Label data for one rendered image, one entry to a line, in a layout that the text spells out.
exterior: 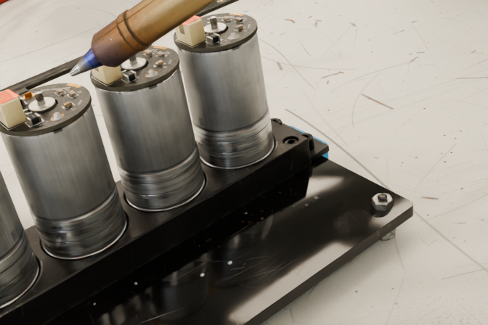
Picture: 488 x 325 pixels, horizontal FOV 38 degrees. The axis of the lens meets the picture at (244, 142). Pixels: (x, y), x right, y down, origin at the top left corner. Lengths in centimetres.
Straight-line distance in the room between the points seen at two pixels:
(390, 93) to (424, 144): 4
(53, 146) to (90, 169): 1
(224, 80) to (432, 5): 19
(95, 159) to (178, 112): 3
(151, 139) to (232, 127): 3
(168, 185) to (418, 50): 16
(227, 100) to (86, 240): 6
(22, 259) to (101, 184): 3
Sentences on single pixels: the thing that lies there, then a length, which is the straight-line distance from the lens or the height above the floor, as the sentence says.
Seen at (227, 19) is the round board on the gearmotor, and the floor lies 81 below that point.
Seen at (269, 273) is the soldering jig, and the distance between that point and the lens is 20.
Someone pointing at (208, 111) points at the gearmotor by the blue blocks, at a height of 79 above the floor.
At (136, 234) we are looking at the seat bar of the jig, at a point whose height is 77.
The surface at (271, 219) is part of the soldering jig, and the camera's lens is 22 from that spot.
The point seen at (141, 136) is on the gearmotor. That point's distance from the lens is 20.
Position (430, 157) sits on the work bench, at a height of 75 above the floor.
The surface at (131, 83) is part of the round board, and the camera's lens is 19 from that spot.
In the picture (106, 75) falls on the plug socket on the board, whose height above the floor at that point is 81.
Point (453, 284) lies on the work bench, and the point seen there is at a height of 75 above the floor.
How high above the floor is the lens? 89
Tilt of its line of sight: 32 degrees down
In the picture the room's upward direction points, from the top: 10 degrees counter-clockwise
